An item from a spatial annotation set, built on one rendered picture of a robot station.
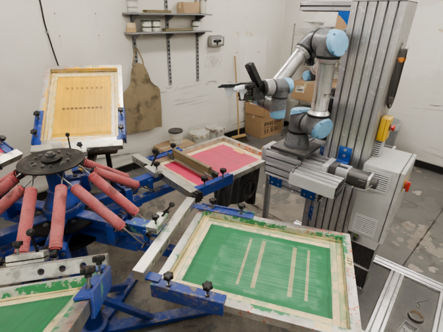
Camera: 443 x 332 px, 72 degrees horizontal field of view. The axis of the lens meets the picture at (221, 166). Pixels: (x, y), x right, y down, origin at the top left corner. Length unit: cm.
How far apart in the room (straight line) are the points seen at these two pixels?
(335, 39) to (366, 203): 93
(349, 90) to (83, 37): 282
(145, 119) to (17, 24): 164
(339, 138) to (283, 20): 427
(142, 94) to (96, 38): 81
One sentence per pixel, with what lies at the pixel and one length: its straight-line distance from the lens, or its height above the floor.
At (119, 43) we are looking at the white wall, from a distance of 394.
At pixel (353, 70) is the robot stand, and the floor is 170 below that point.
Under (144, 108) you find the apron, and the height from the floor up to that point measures 84.
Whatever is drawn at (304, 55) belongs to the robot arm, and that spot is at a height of 178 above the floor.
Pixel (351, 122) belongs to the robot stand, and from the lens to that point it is 188.
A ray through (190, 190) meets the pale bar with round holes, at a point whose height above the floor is 104.
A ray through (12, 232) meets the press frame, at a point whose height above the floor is 101.
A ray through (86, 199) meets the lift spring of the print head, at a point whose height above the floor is 118.
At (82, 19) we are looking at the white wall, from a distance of 378.
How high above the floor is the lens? 196
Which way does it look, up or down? 27 degrees down
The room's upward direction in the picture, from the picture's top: 1 degrees clockwise
